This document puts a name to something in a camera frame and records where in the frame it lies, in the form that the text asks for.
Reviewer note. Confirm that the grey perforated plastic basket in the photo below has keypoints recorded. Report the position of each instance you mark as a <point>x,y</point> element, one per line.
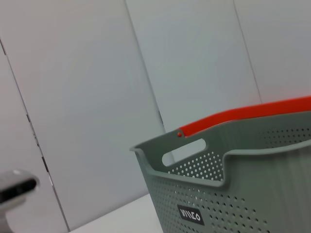
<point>230,189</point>

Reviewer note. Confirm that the white robot head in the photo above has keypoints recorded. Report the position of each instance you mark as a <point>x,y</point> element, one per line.
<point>14,187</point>

